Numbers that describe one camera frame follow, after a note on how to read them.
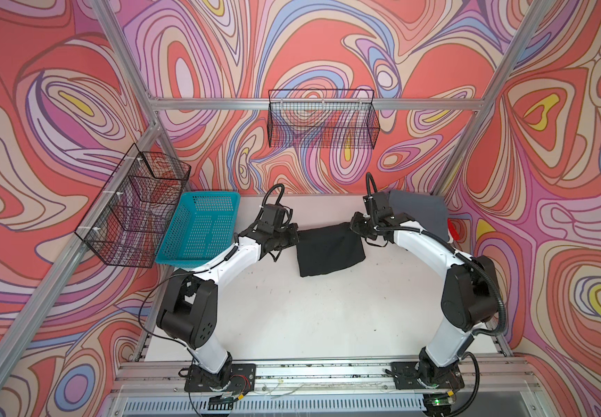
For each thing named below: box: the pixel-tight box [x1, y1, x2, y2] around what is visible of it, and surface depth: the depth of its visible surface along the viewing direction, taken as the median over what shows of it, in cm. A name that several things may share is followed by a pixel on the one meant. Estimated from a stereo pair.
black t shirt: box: [296, 222, 367, 278], surface depth 93 cm
